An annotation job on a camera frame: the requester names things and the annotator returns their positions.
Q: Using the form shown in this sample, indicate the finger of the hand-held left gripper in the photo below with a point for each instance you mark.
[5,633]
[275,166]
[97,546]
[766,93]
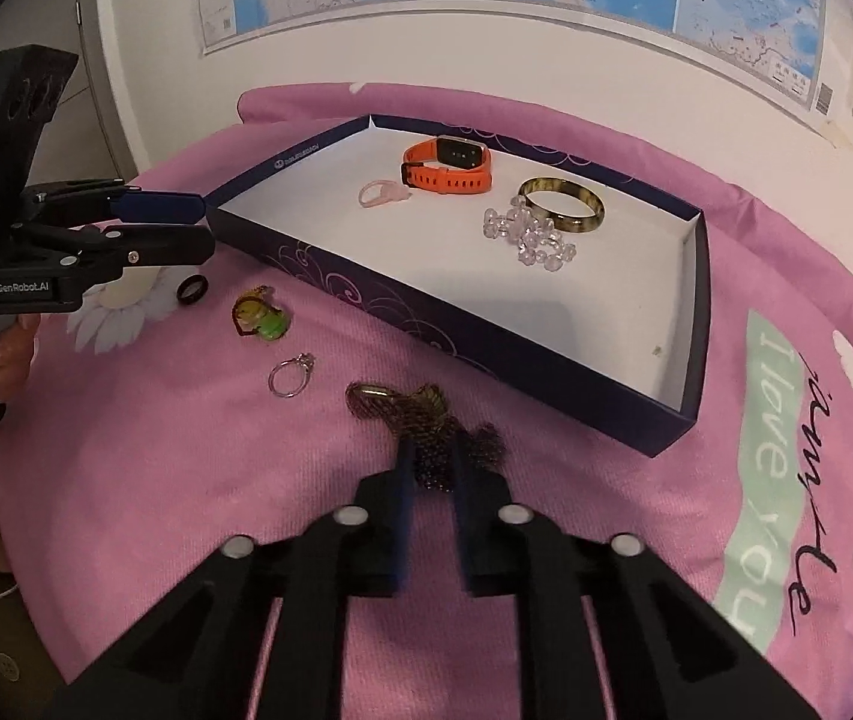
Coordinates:
[160,205]
[171,246]

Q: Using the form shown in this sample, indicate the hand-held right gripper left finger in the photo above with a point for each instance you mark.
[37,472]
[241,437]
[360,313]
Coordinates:
[402,517]

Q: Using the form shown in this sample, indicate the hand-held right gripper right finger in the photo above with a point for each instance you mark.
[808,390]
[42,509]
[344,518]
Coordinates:
[462,517]

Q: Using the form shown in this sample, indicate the green yellow pendant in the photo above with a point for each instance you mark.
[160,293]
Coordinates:
[270,326]

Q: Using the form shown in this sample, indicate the dark blue cardboard box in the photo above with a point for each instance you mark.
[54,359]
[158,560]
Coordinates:
[396,301]

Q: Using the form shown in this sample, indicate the person's left hand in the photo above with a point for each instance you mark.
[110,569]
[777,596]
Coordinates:
[10,356]

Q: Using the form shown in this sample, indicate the pink translucent pendant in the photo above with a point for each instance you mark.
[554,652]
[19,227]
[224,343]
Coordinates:
[378,195]

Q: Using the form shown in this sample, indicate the pink flowered blanket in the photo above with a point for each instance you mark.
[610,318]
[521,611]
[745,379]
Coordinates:
[171,465]

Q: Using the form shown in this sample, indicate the orange smartwatch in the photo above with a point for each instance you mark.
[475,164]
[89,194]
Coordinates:
[464,180]

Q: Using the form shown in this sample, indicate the tortoiseshell bangle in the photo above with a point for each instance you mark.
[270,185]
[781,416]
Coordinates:
[584,222]

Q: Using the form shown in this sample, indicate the piece of tape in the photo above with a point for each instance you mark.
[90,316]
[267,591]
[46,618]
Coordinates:
[840,136]

